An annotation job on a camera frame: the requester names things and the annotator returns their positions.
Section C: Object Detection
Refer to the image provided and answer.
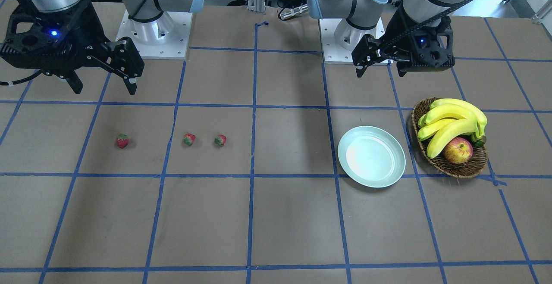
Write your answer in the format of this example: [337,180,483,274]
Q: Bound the red yellow apple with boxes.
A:
[441,137,474,164]

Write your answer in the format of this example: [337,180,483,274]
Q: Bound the pale green plate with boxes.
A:
[337,126,406,188]

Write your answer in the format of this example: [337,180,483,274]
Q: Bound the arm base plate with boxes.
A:
[116,11,194,60]
[319,19,385,65]

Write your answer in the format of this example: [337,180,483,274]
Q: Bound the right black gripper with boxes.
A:
[1,0,145,95]

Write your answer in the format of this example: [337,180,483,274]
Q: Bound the woven wicker basket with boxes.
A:
[407,97,489,178]

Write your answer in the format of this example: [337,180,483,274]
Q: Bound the red strawberry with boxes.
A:
[116,134,129,149]
[213,134,227,147]
[182,133,196,146]

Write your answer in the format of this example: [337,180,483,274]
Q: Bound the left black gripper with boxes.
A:
[351,6,455,78]

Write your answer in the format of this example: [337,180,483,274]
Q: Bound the yellow banana bunch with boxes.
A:
[414,99,488,159]

